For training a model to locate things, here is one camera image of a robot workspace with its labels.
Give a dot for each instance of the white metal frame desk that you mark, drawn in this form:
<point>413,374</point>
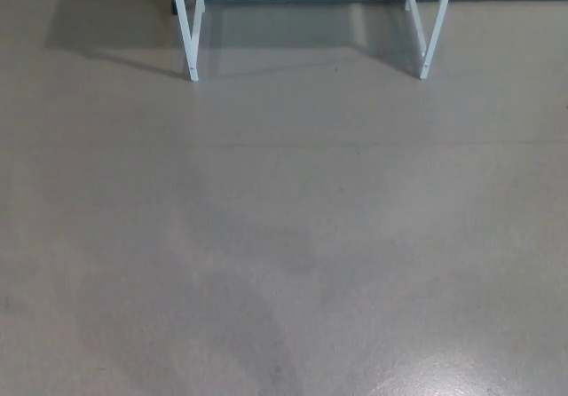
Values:
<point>193,36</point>

